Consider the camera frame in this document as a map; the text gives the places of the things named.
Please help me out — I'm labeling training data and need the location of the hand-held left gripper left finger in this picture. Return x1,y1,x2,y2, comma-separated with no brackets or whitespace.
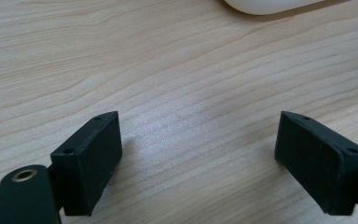
49,110,123,217

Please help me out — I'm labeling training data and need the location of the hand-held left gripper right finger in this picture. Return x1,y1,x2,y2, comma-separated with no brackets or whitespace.
274,110,358,217

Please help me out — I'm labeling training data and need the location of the white plastic bin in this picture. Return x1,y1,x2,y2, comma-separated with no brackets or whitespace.
223,0,326,16

